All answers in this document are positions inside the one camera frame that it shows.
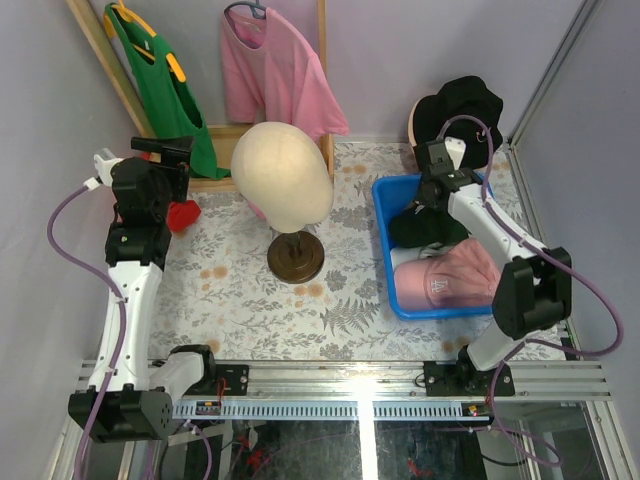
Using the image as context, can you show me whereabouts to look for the beige bucket hat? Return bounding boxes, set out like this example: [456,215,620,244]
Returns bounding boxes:
[407,100,422,149]

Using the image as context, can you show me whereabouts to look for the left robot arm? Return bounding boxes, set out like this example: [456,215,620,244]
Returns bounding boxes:
[68,136,219,443]

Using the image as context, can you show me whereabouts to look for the pink t-shirt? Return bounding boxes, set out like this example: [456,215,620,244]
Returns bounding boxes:
[220,8,349,141]

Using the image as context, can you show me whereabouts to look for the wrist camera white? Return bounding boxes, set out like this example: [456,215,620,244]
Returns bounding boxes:
[83,148,123,191]
[445,136,467,170]

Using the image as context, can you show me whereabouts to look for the dark green cap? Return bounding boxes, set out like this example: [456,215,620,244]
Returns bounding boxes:
[388,206,469,248]

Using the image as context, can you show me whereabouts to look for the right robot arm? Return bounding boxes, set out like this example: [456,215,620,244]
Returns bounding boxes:
[413,140,572,395]

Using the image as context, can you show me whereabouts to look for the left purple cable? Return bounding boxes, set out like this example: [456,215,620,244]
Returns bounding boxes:
[46,184,211,480]

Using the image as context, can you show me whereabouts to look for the blue plastic bin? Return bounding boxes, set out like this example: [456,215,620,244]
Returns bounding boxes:
[371,173,492,322]

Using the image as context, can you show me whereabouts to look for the yellow hanger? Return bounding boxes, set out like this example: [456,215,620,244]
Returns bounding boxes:
[103,1,186,83]

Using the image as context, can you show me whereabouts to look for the cream foam mannequin head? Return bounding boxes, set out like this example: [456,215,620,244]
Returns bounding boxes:
[231,122,334,233]

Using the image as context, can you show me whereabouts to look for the wooden clothes rack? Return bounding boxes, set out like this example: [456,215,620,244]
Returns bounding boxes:
[66,0,334,193]

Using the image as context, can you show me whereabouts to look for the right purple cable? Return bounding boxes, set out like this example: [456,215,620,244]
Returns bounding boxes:
[437,114,626,469]

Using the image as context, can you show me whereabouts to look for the black hat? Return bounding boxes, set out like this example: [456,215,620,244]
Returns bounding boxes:
[417,75,503,169]

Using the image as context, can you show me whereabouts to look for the floral table mat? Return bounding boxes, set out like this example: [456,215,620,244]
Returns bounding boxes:
[148,143,490,361]

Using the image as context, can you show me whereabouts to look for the pink baseball cap in bin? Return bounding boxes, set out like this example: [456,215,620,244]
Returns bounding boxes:
[390,238,501,311]

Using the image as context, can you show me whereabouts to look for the aluminium rail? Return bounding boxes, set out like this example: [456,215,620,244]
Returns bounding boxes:
[161,361,611,423]

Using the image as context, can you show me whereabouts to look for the green tank top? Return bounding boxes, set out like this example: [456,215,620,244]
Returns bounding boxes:
[104,3,230,180]

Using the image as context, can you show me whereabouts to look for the purple cable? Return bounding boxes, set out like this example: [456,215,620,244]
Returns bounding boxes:
[437,114,626,469]
[46,184,211,480]

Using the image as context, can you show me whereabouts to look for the dark mannequin base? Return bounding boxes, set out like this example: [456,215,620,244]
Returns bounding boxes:
[267,231,325,284]

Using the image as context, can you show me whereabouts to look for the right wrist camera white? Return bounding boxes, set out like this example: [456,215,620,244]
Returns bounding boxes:
[445,136,467,170]

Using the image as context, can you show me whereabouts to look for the red cloth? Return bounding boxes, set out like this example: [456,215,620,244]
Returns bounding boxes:
[167,200,201,233]

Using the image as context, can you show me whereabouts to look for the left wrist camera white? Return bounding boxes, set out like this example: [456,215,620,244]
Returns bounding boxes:
[83,148,123,191]

